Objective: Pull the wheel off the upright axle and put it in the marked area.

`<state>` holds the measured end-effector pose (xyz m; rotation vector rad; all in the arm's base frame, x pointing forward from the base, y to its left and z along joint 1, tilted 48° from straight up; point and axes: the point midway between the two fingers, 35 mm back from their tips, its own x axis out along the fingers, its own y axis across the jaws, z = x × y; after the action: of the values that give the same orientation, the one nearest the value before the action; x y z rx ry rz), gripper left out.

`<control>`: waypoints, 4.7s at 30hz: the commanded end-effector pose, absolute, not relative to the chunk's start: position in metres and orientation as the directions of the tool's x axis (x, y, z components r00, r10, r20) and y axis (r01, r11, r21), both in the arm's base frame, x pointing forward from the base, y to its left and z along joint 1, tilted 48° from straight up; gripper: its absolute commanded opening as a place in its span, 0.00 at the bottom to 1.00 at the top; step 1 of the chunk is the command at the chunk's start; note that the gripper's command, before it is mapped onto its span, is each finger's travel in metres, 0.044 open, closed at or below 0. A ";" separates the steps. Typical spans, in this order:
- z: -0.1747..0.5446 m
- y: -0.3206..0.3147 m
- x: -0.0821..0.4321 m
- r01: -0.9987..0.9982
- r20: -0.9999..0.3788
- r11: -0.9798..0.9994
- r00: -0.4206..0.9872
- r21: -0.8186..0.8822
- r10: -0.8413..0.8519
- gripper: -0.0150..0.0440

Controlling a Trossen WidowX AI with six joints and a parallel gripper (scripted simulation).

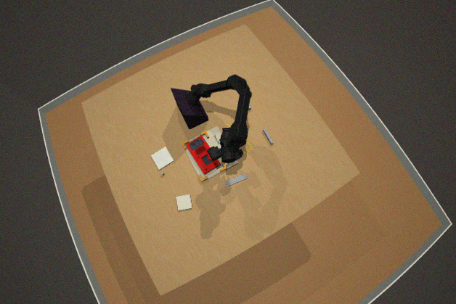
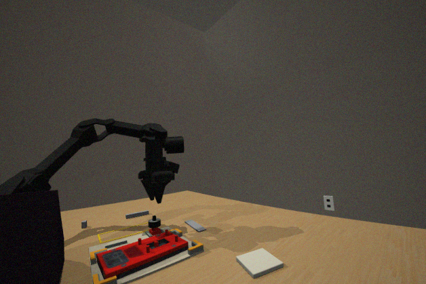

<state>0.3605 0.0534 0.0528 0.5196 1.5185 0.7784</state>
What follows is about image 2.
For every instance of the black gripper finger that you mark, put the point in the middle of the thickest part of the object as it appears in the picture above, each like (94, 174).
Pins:
(148, 188)
(158, 189)

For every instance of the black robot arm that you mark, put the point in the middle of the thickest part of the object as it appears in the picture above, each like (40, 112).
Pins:
(36, 179)

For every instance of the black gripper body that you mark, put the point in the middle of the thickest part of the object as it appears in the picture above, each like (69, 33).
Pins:
(154, 169)

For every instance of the white flat square tile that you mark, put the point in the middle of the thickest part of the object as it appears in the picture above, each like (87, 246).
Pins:
(259, 262)

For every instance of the cream flat slab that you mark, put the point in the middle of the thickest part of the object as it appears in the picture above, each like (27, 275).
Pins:
(195, 248)

